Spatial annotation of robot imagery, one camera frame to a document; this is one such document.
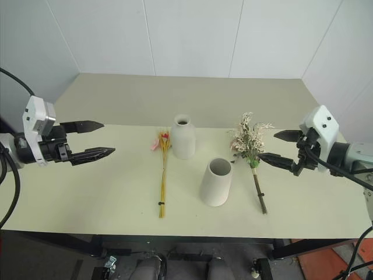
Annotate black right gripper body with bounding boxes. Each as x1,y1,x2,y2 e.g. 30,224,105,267
291,128,321,177

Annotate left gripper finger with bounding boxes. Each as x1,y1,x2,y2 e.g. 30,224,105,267
71,146,117,167
61,120,105,135

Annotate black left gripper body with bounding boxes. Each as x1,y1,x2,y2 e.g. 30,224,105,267
37,122,74,166

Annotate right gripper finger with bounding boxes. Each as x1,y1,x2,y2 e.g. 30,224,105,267
273,129,305,144
257,152,295,173

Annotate white conical vase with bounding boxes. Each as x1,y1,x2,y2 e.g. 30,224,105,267
199,157,234,208

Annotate white bottle-shaped vase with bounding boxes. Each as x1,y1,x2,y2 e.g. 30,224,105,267
170,113,196,161

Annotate white green dried flower bunch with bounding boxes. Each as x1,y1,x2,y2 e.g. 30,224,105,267
227,111,276,215

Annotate yellow dried flower bunch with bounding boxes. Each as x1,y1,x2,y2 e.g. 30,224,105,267
150,129,172,219

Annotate silver caster wheel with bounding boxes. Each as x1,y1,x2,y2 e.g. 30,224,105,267
104,255,118,270

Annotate dark grey rounded shape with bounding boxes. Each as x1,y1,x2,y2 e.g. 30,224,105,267
135,255,164,280

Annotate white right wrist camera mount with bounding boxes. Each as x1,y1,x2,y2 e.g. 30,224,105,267
299,104,340,173

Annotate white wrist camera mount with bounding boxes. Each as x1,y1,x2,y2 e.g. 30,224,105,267
22,95,57,167
299,104,340,173

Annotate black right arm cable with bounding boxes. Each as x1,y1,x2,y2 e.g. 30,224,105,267
302,144,373,192

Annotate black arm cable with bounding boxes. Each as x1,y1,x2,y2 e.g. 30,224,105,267
0,67,36,231
302,144,373,192

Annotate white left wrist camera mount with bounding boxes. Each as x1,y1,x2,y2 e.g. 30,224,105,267
22,95,57,167

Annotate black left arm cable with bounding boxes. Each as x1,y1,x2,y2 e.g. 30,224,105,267
0,67,36,231

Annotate black hanging cable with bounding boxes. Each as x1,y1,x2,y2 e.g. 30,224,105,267
337,223,373,280

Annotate black table frame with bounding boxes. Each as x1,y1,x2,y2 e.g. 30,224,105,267
0,229,364,280

